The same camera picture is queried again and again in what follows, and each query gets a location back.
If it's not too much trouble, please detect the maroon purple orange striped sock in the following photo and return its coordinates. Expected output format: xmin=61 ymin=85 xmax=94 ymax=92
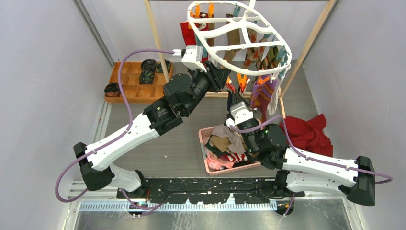
xmin=250 ymin=75 xmax=273 ymax=122

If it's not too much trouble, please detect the white plastic clip hanger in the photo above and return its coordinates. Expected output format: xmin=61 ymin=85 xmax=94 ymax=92
xmin=182 ymin=0 xmax=292 ymax=81

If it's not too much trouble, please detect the grey beige sock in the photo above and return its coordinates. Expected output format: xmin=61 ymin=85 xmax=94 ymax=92
xmin=211 ymin=125 xmax=245 ymax=154

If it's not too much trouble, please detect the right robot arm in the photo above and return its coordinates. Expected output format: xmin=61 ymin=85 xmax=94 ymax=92
xmin=226 ymin=92 xmax=376 ymax=206

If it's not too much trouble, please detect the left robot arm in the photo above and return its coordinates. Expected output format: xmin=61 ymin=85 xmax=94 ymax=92
xmin=74 ymin=61 xmax=231 ymax=198

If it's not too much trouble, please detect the white hanging sock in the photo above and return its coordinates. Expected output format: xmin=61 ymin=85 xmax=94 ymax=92
xmin=267 ymin=74 xmax=285 ymax=116

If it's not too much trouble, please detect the tan ribbed sock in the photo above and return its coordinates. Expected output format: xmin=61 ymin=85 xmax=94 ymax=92
xmin=209 ymin=135 xmax=231 ymax=153

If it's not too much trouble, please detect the argyle hanging sock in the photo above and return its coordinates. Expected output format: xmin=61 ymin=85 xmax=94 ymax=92
xmin=244 ymin=28 xmax=265 ymax=70

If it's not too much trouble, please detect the pink plastic basket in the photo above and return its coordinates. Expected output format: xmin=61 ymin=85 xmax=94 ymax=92
xmin=198 ymin=126 xmax=261 ymax=176

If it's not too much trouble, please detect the red hanging sock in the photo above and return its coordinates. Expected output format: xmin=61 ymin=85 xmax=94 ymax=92
xmin=180 ymin=22 xmax=209 ymax=46

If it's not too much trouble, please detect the red cloth on table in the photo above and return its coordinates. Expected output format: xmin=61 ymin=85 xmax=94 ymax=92
xmin=279 ymin=114 xmax=333 ymax=157

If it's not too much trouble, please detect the green striped hanging sock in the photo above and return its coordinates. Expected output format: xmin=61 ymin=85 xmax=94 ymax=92
xmin=260 ymin=46 xmax=282 ymax=70

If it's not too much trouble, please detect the rolled dark green sock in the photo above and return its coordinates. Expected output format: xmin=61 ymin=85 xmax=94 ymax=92
xmin=156 ymin=59 xmax=172 ymax=74

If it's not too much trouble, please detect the rolled dark sock centre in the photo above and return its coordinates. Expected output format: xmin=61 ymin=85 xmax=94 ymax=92
xmin=139 ymin=70 xmax=155 ymax=85

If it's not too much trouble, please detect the orange wooden compartment tray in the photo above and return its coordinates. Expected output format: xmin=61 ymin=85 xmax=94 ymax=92
xmin=104 ymin=62 xmax=167 ymax=103

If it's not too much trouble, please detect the rolled dark sock left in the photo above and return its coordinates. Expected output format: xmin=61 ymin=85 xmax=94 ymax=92
xmin=104 ymin=82 xmax=121 ymax=97

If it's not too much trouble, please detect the wooden clothes rack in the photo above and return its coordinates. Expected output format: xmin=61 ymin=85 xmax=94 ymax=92
xmin=143 ymin=0 xmax=339 ymax=118

